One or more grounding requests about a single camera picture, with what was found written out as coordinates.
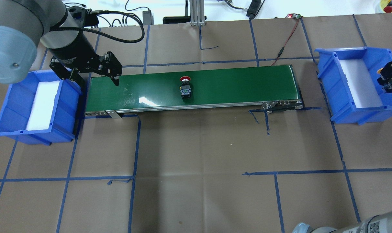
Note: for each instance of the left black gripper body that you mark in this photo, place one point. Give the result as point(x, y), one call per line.
point(73, 48)

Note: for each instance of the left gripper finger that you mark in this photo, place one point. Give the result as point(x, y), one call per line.
point(76, 78)
point(109, 66)

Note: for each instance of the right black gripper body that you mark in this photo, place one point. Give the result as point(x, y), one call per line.
point(391, 71)

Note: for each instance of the red mushroom push button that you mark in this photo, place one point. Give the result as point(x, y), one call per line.
point(185, 87)

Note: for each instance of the yellow mushroom push button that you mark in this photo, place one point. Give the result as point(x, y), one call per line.
point(386, 88)

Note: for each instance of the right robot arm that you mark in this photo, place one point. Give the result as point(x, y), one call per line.
point(323, 174)

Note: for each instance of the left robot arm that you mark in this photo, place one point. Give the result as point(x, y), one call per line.
point(24, 24)

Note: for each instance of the right white foam pad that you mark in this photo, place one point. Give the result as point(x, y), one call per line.
point(361, 85)

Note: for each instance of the white foam pad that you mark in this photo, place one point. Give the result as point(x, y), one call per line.
point(42, 108)
point(361, 85)

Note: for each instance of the left white foam pad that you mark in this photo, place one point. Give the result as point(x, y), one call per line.
point(42, 108)

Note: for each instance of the right blue bin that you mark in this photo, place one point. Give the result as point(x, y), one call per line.
point(336, 88)

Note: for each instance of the blue bin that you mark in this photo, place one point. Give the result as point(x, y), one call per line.
point(18, 103)
point(336, 88)

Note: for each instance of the left blue bin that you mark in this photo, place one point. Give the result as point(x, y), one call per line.
point(18, 103)

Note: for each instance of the black power adapter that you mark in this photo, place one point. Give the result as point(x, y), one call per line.
point(147, 17)

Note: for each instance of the yellow plate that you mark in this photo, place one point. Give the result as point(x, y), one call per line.
point(386, 6)

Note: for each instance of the small red circuit board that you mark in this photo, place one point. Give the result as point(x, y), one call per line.
point(294, 16)

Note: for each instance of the green conveyor belt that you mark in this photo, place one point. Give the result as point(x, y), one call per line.
point(273, 88)

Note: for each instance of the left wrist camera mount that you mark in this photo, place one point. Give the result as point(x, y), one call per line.
point(83, 17)

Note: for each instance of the aluminium profile post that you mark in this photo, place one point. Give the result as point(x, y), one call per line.
point(197, 12)

